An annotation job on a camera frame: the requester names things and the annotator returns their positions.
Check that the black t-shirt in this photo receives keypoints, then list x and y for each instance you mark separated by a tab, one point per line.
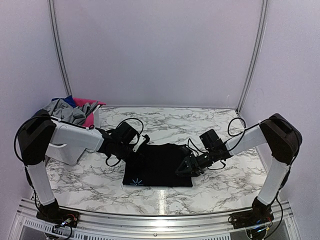
158	168

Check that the aluminium corner post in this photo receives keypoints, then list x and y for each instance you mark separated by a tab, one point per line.
255	54
58	47

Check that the pink garment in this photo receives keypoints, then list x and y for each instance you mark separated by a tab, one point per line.
91	109

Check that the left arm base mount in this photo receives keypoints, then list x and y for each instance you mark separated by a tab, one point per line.
59	216

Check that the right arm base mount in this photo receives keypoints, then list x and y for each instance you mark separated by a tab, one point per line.
248	218

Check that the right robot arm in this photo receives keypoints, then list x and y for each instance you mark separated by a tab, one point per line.
282	138

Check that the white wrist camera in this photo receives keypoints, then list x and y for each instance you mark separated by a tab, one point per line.
143	139
185	151

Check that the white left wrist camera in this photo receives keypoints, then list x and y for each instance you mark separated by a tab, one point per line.
143	139

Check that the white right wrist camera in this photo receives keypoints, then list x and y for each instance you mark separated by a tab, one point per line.
185	151

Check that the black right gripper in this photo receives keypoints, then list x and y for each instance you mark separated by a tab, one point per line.
191	161

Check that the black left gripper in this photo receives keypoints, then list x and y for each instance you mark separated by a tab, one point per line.
138	156

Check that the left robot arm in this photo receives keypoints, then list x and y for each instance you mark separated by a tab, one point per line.
33	137

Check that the left aluminium corner post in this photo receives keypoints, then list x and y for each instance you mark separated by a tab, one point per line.
58	47

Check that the white plastic laundry basket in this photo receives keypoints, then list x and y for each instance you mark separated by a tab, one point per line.
68	154

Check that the aluminium front frame rail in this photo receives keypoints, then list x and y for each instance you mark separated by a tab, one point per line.
90	225

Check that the grey garment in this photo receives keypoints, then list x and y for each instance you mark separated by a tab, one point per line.
61	110

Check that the blue garment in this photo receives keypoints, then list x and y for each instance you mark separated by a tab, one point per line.
69	100

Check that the right aluminium corner post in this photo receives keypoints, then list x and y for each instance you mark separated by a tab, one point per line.
255	54

